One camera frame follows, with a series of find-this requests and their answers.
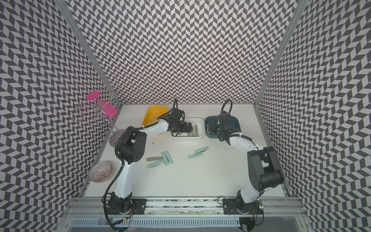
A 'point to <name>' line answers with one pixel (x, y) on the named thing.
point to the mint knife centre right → (169, 158)
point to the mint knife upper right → (197, 151)
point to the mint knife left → (154, 164)
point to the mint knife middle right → (195, 155)
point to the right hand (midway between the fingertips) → (212, 129)
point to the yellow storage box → (152, 112)
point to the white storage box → (198, 124)
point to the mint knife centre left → (164, 158)
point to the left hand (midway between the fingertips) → (187, 130)
